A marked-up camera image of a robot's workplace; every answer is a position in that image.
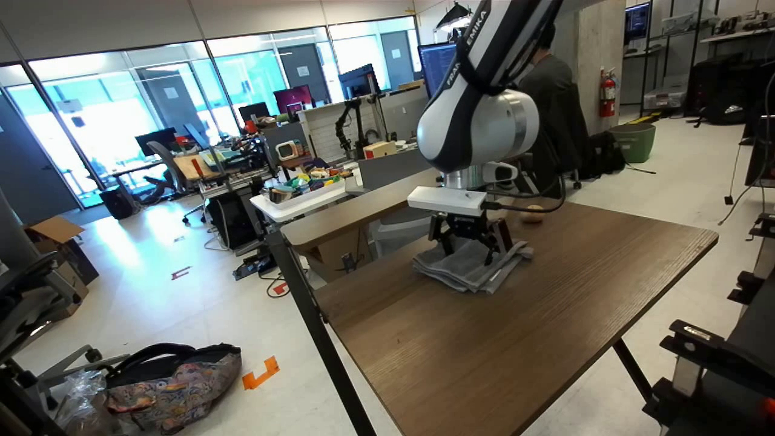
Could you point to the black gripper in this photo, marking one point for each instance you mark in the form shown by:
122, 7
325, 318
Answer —
464, 227

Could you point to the grey towel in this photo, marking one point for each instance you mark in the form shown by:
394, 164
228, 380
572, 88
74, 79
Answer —
462, 277

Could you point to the brown round toy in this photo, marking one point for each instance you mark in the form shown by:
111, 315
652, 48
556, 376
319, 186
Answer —
532, 216

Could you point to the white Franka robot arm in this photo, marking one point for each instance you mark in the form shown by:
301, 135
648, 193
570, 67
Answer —
501, 124

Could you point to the colourful toy clutter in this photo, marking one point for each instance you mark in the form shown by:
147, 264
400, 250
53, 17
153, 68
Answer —
317, 181

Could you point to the grey plastic chair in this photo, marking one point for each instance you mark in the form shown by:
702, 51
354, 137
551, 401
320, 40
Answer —
395, 169

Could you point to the narrow wooden shelf board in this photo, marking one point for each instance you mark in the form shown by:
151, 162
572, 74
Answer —
354, 208

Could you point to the brown cardboard box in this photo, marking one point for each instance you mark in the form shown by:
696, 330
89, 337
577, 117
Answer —
54, 232
341, 256

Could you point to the light grey partition panel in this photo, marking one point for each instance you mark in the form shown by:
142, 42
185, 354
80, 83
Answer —
395, 112

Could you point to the black backpack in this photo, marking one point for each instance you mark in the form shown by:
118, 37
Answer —
607, 157

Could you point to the person in dark jacket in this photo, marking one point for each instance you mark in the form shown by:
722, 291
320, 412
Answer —
558, 106

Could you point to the white table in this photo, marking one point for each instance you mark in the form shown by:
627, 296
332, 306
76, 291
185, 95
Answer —
307, 204

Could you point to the blue screen computer monitor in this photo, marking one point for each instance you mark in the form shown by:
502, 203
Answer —
438, 68

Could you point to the green plastic bin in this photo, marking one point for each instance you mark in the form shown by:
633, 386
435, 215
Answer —
636, 145

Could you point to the black computer monitor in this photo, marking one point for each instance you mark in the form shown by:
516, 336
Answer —
252, 112
357, 80
155, 140

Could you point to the red fire extinguisher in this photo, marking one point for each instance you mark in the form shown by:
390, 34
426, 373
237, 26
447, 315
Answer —
608, 95

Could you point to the black power strip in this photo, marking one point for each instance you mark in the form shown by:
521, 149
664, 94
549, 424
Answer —
252, 262

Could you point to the purple screen computer monitor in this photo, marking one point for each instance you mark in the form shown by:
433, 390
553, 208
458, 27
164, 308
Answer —
295, 100

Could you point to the black computer case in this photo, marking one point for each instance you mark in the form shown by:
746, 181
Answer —
231, 220

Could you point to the metal storage rack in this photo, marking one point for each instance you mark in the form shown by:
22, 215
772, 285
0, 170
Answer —
656, 50

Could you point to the black equipment case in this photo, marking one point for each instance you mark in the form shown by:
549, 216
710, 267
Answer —
722, 88

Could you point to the black floor stand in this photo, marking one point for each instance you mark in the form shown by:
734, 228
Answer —
762, 153

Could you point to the black office chair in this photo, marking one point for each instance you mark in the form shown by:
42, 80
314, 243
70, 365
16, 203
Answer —
171, 165

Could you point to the black waste bin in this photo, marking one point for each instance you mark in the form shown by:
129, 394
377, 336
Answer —
122, 203

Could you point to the clear plastic bag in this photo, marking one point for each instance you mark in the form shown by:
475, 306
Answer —
76, 394

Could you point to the dark grey office chair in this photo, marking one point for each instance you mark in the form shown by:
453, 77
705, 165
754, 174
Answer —
22, 300

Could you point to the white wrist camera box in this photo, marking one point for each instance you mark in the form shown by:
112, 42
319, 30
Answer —
447, 203

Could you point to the black articulated camera stand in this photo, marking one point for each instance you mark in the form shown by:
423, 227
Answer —
353, 130

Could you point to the orange plastic bracket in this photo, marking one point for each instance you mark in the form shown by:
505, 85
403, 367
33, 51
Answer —
261, 376

